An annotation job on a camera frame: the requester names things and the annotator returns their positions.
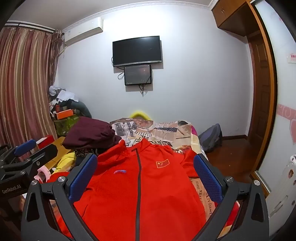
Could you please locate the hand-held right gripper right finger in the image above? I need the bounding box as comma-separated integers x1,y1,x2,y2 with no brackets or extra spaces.
194,153,270,241

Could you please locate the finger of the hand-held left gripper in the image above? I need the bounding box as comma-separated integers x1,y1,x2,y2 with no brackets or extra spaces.
22,142,59,173
9,139,37,160

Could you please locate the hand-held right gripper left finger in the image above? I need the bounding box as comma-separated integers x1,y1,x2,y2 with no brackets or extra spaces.
21,153,102,241

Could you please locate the red zip jacket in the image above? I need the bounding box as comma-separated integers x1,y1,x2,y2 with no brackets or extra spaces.
50,138,241,241

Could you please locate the red and white box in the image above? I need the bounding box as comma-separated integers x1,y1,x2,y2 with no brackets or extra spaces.
37,135,55,149

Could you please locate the yellow wooden board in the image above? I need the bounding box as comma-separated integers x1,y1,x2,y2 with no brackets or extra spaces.
42,136,72,171

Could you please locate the pink plastic item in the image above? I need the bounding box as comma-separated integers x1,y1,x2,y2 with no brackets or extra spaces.
34,165,51,182

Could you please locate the yellow garment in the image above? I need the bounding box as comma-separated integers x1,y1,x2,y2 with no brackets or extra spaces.
56,151,77,171

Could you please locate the dark patterned garment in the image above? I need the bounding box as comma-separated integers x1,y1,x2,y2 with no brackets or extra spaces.
74,147,100,160

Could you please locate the green patterned box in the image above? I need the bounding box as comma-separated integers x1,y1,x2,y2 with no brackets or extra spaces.
54,115,81,136

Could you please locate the grey backpack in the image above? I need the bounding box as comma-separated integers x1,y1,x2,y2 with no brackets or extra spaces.
198,123,223,153

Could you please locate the orange box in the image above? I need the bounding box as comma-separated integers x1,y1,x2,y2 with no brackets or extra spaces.
54,109,75,120

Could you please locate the maroon folded garment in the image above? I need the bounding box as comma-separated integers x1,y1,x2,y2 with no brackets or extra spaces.
62,116,122,150

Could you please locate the white crumpled cloth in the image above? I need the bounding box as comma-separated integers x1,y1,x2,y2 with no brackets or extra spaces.
48,85,79,103

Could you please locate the striped red curtain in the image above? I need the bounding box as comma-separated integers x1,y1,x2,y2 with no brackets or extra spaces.
0,25,64,149

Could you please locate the printed blanket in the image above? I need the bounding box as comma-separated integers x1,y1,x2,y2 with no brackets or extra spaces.
97,117,242,241

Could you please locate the yellow foam tube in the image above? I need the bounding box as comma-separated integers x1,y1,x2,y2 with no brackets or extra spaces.
129,110,153,121

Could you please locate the white air conditioner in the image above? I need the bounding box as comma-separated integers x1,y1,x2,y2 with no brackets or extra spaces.
62,17,104,45

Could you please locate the small wall monitor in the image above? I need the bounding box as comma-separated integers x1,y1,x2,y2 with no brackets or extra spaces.
124,64,152,86

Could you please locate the curtain rail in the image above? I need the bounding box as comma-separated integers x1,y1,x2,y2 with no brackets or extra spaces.
5,20,63,34

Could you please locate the large wall television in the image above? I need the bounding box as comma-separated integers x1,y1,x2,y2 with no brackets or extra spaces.
112,36,162,67

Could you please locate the wooden wall cabinet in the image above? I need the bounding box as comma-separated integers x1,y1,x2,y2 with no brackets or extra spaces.
211,0,258,37

